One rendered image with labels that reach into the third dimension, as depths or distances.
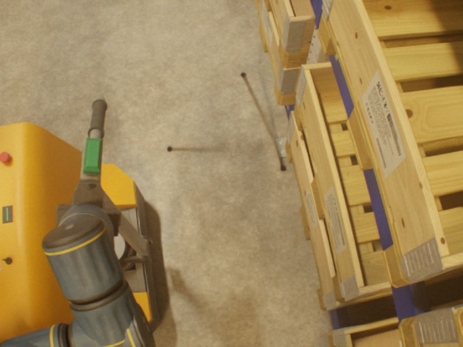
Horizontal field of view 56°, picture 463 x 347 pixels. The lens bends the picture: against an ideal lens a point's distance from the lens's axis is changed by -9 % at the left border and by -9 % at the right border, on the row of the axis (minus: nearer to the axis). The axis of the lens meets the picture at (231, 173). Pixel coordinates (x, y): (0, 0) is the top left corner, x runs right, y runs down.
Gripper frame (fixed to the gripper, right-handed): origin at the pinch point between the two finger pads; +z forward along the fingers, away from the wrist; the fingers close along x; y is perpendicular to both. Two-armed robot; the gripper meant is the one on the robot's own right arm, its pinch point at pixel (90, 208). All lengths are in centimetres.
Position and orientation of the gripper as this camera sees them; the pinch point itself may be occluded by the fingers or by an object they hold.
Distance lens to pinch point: 110.8
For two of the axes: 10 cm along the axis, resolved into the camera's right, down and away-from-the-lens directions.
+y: -1.2, 9.8, 1.4
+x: 9.6, 0.8, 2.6
